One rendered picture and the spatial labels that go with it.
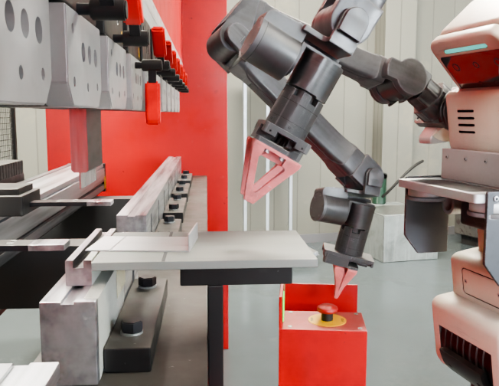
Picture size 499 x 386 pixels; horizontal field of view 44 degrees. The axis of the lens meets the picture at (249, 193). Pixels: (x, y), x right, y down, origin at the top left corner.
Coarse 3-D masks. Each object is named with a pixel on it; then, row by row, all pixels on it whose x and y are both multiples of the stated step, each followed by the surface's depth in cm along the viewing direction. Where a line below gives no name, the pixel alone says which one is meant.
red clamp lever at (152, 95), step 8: (136, 64) 91; (144, 64) 91; (152, 64) 91; (160, 64) 91; (152, 72) 91; (152, 80) 91; (152, 88) 91; (152, 96) 91; (160, 96) 93; (152, 104) 91; (160, 104) 93; (152, 112) 92; (160, 112) 92; (152, 120) 92; (160, 120) 92
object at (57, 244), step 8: (0, 240) 80; (8, 240) 80; (16, 240) 79; (24, 240) 80; (32, 240) 80; (40, 240) 80; (48, 240) 80; (56, 240) 80; (64, 240) 80; (0, 248) 77; (8, 248) 77; (16, 248) 77; (24, 248) 77; (32, 248) 77; (40, 248) 77; (48, 248) 77; (56, 248) 78; (64, 248) 78
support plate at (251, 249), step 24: (216, 240) 82; (240, 240) 82; (264, 240) 82; (288, 240) 82; (96, 264) 70; (120, 264) 70; (144, 264) 71; (168, 264) 71; (192, 264) 71; (216, 264) 71; (240, 264) 71; (264, 264) 72; (288, 264) 72; (312, 264) 72
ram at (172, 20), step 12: (156, 0) 138; (168, 0) 184; (180, 0) 267; (144, 12) 110; (168, 12) 184; (180, 12) 266; (156, 24) 138; (168, 24) 183; (180, 24) 265; (180, 36) 264; (180, 48) 263
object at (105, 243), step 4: (104, 236) 84; (108, 236) 84; (112, 236) 84; (116, 236) 84; (120, 236) 84; (100, 240) 81; (104, 240) 81; (108, 240) 81; (112, 240) 81; (116, 240) 81; (120, 240) 81; (96, 244) 79; (100, 244) 79; (104, 244) 79; (108, 244) 79; (112, 244) 79; (88, 248) 77; (92, 248) 77; (96, 248) 77; (100, 248) 77; (104, 248) 77; (108, 248) 77
